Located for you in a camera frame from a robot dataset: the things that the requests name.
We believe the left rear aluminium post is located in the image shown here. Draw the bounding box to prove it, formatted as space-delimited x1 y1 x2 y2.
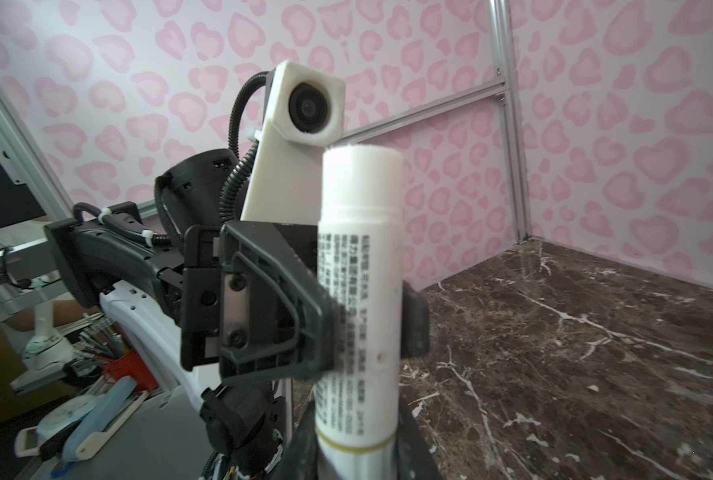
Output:
489 0 533 243

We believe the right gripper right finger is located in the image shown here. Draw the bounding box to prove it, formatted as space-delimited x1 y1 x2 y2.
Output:
397 413 443 480

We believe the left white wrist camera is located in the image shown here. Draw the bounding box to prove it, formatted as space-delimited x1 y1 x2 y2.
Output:
240 60 346 225

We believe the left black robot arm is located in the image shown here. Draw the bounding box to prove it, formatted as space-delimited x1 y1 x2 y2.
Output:
46 145 440 479

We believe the white glue stick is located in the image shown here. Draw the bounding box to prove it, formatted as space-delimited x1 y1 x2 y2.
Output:
316 145 403 479

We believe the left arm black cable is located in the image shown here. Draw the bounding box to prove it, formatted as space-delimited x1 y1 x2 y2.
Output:
70 70 270 250

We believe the aluminium frame diagonal bar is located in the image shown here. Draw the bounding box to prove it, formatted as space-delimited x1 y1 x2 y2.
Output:
133 80 508 217

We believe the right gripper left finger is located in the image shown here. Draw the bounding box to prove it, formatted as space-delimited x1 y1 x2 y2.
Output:
272 401 318 480

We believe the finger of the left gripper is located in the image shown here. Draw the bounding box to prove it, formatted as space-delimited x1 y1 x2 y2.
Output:
401 281 431 359

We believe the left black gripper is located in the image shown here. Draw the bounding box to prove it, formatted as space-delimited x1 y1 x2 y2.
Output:
180 220 342 384

